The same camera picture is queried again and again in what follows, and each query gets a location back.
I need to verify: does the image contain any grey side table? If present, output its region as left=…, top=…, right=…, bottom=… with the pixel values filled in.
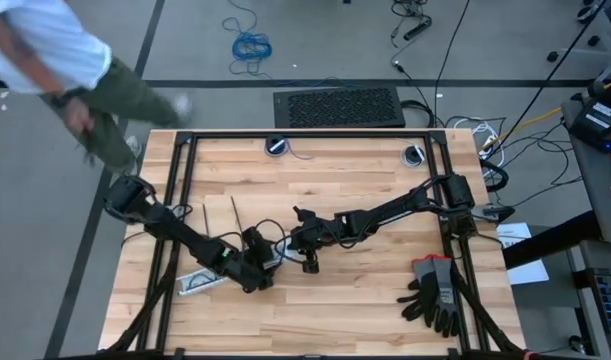
left=562, top=97, right=611, bottom=246

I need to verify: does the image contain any white paper sheet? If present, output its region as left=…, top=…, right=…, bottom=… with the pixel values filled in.
left=495, top=222, right=551, bottom=286

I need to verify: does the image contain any black power strip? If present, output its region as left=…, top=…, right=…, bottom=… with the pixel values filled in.
left=403, top=19, right=434, bottom=42

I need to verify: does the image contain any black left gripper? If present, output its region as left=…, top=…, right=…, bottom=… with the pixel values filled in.
left=242, top=227, right=283, bottom=292

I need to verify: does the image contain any person's hand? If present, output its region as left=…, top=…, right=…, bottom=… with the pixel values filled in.
left=64, top=97, right=96, bottom=136

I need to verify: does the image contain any black slanted bar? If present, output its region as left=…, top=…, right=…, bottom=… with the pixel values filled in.
left=502, top=209, right=599, bottom=271

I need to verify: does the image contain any yellow floor cable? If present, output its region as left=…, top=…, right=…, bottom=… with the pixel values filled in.
left=484, top=107, right=565, bottom=151

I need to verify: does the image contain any white slotted cable duct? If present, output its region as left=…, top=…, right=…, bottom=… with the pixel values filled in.
left=177, top=249, right=306, bottom=297

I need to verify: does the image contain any white floor cable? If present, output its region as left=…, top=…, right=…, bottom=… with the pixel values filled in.
left=454, top=117, right=506, bottom=169

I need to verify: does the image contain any black aluminium table frame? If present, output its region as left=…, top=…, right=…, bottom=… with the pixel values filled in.
left=102, top=129, right=529, bottom=360

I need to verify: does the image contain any person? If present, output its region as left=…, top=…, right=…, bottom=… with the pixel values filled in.
left=0, top=0, right=194, bottom=174

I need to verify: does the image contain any black table cable grommet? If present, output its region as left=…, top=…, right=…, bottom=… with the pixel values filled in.
left=264, top=135, right=289, bottom=158
left=402, top=145, right=427, bottom=168

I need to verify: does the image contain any black label printer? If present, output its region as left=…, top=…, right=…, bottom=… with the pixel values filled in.
left=569, top=92, right=611, bottom=154

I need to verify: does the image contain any black floor cable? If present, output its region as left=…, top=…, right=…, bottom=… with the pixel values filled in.
left=434, top=0, right=474, bottom=126
left=489, top=0, right=611, bottom=156

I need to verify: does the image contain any black work glove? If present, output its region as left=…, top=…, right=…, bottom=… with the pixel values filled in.
left=396, top=254, right=439, bottom=324
left=424, top=254, right=461, bottom=339

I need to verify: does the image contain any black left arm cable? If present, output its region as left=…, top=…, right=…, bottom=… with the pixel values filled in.
left=254, top=218, right=290, bottom=269

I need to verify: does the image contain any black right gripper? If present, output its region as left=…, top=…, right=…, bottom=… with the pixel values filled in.
left=289, top=205, right=339, bottom=275

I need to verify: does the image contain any black perforated floor case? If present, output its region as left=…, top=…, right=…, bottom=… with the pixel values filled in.
left=273, top=85, right=407, bottom=129

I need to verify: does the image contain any blue floor cable coil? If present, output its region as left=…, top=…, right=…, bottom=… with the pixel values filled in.
left=221, top=0, right=356, bottom=90

